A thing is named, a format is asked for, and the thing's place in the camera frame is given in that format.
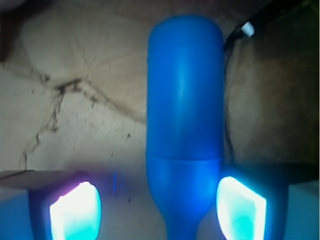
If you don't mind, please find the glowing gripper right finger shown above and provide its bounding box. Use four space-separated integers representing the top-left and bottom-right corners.
216 163 288 240

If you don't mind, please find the brown paper bag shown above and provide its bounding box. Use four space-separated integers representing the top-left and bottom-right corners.
0 0 320 240

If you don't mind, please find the blue plastic bottle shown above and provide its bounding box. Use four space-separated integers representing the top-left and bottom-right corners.
146 15 224 240

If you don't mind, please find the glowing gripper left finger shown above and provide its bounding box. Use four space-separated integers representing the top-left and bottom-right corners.
28 171 102 240

